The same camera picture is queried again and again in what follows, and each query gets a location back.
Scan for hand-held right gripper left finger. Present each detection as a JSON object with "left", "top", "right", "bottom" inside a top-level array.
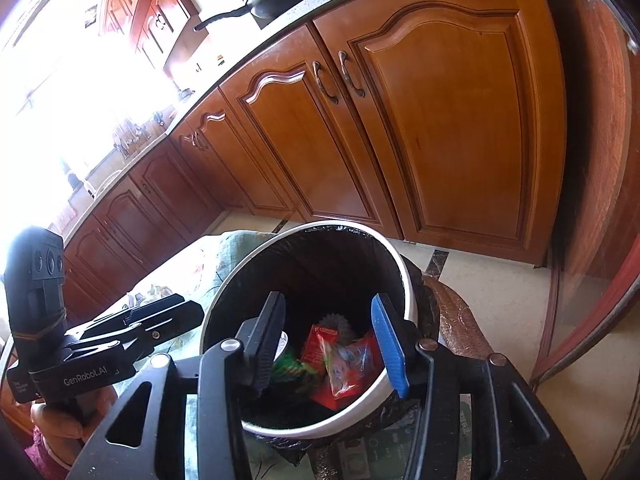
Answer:
[{"left": 67, "top": 290, "right": 287, "bottom": 480}]

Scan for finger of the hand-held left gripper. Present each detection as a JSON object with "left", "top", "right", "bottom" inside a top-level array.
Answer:
[
  {"left": 80, "top": 294, "right": 187, "bottom": 339},
  {"left": 116, "top": 301, "right": 206, "bottom": 362}
]

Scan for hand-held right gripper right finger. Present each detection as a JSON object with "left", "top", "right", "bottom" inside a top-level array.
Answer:
[{"left": 371, "top": 294, "right": 588, "bottom": 480}]

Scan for green snack wrapper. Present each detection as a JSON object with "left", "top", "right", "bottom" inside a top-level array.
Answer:
[{"left": 272, "top": 349, "right": 326, "bottom": 379}]

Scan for white round trash bin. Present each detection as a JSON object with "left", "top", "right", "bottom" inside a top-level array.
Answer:
[{"left": 199, "top": 220, "right": 439, "bottom": 439}]

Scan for red snack packet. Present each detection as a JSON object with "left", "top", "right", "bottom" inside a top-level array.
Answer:
[{"left": 310, "top": 332, "right": 384, "bottom": 411}]

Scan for red orange wrapper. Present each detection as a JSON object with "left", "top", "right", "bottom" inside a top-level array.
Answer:
[{"left": 301, "top": 324, "right": 351, "bottom": 367}]

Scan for black trash bag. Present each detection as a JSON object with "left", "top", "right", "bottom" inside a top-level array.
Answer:
[{"left": 202, "top": 225, "right": 441, "bottom": 467}]

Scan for person's left hand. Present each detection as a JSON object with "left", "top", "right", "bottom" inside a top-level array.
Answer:
[{"left": 30, "top": 374, "right": 119, "bottom": 467}]

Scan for wooden lower cabinets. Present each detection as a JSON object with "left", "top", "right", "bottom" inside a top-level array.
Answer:
[{"left": 50, "top": 0, "right": 568, "bottom": 313}]

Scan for wooden cabinets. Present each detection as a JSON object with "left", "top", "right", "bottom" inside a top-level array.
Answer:
[
  {"left": 50, "top": 0, "right": 568, "bottom": 313},
  {"left": 100, "top": 0, "right": 213, "bottom": 73}
]

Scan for kitchen window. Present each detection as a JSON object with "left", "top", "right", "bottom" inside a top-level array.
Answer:
[{"left": 0, "top": 0, "right": 178, "bottom": 233}]

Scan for wooden framed glass door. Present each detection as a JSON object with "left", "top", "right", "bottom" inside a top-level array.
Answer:
[{"left": 530, "top": 0, "right": 640, "bottom": 398}]

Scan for wooden upper cabinets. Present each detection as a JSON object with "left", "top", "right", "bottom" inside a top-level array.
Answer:
[{"left": 100, "top": 0, "right": 213, "bottom": 73}]

